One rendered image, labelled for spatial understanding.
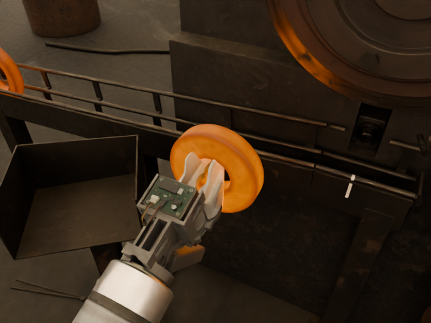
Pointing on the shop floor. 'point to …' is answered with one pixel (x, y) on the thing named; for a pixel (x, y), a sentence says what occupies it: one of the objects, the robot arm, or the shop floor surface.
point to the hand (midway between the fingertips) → (215, 161)
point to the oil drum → (62, 16)
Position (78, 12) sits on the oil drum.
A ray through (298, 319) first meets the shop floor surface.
